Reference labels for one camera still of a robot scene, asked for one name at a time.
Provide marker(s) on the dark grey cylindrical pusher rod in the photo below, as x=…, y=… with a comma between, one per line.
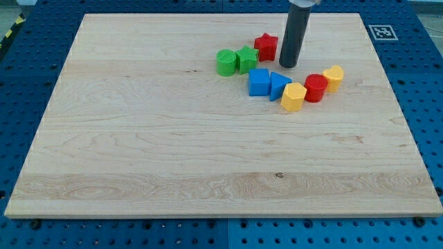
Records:
x=297, y=19

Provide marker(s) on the light grey rod mount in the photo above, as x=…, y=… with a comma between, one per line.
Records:
x=304, y=2

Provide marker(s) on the red star block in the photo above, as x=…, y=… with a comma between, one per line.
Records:
x=267, y=45

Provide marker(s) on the green star block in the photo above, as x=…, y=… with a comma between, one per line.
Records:
x=246, y=59

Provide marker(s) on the light wooden board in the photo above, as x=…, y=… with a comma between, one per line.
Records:
x=140, y=126

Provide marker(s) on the blue triangle block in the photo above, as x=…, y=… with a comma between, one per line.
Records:
x=278, y=83

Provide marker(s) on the yellow heart block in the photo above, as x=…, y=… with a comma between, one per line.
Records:
x=334, y=76

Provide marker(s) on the red cylinder block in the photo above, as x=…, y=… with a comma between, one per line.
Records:
x=316, y=85

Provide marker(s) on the blue cube block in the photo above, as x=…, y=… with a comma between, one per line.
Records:
x=259, y=82

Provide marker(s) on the yellow hexagon block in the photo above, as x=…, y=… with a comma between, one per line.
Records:
x=293, y=97

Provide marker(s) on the green cylinder block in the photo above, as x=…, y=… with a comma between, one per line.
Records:
x=226, y=62

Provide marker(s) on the white fiducial marker tag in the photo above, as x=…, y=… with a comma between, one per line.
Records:
x=382, y=32

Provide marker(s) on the yellow black hazard tape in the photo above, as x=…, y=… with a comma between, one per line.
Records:
x=12, y=32

